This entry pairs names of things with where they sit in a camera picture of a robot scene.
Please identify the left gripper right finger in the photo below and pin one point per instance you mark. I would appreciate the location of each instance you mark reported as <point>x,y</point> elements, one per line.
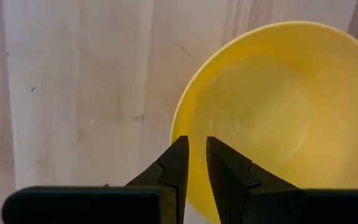
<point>235,193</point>

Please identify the yellow plastic bowl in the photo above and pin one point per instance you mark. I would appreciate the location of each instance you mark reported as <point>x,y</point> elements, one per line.
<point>275,109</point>

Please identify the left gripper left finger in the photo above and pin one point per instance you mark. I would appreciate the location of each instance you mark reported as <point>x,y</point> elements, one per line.
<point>174,174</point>

